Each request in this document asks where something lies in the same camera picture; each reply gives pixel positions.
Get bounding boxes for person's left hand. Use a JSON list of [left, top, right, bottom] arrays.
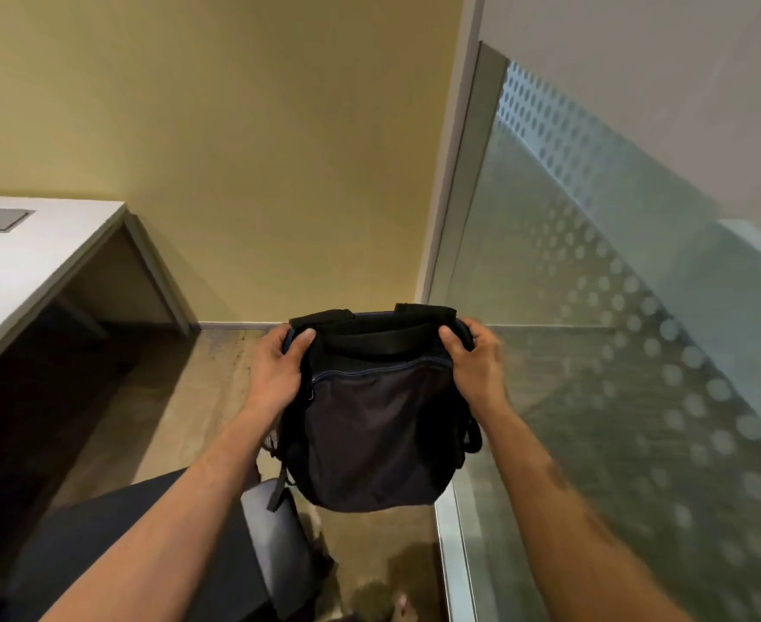
[[243, 324, 317, 422]]

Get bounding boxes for person's right hand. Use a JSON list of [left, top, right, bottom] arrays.
[[439, 318, 515, 423]]

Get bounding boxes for black backpack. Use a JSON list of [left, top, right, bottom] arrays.
[[265, 303, 483, 514]]

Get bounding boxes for person's left forearm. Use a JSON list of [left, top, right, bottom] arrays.
[[40, 401, 279, 622]]

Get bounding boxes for person's right forearm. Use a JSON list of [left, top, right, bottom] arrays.
[[481, 408, 695, 622]]

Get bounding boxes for frosted dotted glass partition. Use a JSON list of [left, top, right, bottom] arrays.
[[427, 41, 761, 622]]

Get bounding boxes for grey chair seat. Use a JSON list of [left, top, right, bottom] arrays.
[[241, 479, 319, 609]]

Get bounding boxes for white desk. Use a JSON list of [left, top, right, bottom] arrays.
[[0, 195, 192, 390]]

